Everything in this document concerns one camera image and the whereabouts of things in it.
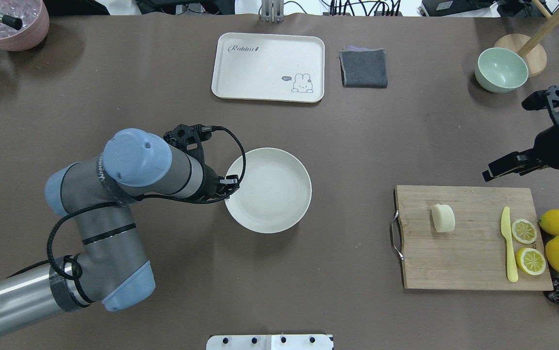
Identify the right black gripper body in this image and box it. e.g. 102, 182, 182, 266
533, 126, 559, 169

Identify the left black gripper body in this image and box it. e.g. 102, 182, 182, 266
193, 165, 223, 201

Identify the round cream plate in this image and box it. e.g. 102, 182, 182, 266
225, 148, 312, 233

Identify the pale white bun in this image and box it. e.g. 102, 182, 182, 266
431, 203, 456, 233

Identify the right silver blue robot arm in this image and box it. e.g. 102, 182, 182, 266
482, 108, 559, 182

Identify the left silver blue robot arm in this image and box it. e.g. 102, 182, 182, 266
0, 124, 244, 336

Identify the lemon half near bun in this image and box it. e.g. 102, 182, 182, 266
511, 219, 539, 245

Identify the cream rabbit tray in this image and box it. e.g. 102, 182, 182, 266
211, 33, 325, 103

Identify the wooden cup tree stand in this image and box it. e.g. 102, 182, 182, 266
494, 0, 559, 78

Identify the mint green bowl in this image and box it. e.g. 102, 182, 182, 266
474, 47, 530, 93

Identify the lemon half far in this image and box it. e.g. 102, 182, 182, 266
515, 247, 547, 276

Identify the wooden cutting board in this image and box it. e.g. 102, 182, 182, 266
390, 185, 552, 291

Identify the yellow plastic knife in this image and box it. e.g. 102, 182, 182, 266
500, 206, 519, 283

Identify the folded grey cloth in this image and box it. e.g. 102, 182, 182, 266
339, 46, 388, 88

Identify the pink bowl with ice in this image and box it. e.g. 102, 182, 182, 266
0, 0, 49, 52

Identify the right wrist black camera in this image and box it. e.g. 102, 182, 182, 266
522, 86, 559, 128

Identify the aluminium frame post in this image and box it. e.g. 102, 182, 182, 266
260, 0, 285, 23

